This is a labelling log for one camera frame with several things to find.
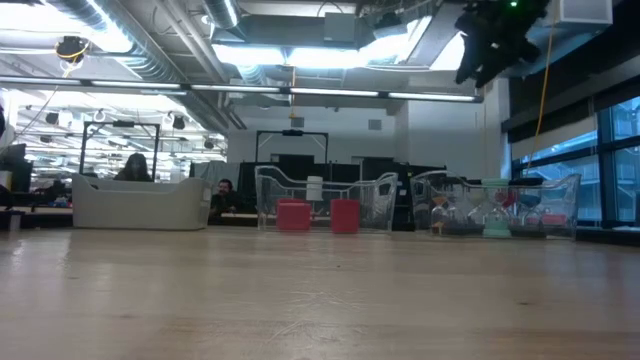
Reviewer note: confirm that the white sand black hourglass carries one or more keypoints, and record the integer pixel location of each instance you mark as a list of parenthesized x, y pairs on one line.
[(478, 200)]

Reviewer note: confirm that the blue sand black hourglass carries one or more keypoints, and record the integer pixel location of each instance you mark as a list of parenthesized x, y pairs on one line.
[(529, 201)]

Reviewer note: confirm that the orange sand hourglass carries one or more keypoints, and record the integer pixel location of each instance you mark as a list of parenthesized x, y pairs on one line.
[(439, 202)]

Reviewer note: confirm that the mint green hourglass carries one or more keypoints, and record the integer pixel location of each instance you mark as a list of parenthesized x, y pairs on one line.
[(496, 231)]

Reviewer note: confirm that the purple sand hourglass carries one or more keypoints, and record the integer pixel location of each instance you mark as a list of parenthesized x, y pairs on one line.
[(460, 231)]

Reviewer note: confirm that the red plastic block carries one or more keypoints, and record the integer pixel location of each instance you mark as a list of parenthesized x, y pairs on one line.
[(345, 217), (294, 217)]

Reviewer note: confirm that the dark office desk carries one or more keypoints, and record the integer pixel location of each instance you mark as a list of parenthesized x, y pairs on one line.
[(40, 210)]

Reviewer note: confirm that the white ceiling air unit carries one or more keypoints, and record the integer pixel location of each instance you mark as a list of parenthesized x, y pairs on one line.
[(585, 12)]

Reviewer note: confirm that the long ceiling light bar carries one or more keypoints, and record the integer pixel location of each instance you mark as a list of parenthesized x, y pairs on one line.
[(330, 92)]

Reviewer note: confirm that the clear plastic bin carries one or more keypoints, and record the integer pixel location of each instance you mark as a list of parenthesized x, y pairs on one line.
[(570, 200), (380, 200)]

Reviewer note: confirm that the red toolbox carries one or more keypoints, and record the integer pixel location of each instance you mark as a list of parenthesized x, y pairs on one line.
[(554, 220)]

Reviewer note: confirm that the white cylinder canister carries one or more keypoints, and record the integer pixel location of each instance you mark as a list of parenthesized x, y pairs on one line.
[(314, 189)]

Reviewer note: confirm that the person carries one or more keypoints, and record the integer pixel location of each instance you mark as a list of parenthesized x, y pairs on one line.
[(134, 167), (227, 195)]

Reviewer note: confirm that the grey plastic bin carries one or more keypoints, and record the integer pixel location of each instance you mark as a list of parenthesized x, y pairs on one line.
[(140, 210)]

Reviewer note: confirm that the black monitor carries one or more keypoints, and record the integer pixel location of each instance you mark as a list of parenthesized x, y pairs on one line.
[(17, 170)]

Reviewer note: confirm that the black gantry frame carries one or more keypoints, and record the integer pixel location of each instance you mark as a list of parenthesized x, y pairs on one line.
[(120, 124), (292, 132)]

